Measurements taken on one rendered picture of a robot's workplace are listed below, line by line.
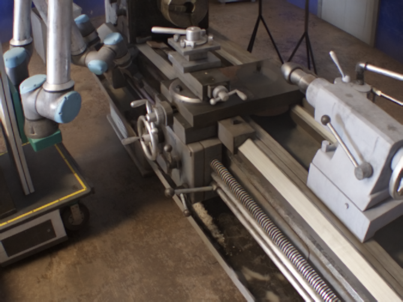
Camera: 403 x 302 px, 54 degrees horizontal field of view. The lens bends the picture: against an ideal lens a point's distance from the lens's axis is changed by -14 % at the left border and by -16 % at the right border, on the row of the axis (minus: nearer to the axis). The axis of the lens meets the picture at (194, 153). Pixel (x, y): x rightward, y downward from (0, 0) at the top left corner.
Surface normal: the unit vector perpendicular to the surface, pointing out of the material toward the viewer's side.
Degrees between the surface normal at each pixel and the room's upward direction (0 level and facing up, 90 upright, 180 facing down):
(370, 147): 78
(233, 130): 0
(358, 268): 36
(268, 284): 0
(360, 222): 90
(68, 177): 0
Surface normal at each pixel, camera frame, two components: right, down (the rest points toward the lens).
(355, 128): -0.89, 0.16
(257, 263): -0.01, -0.81
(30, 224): 0.58, 0.48
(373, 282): -0.54, -0.49
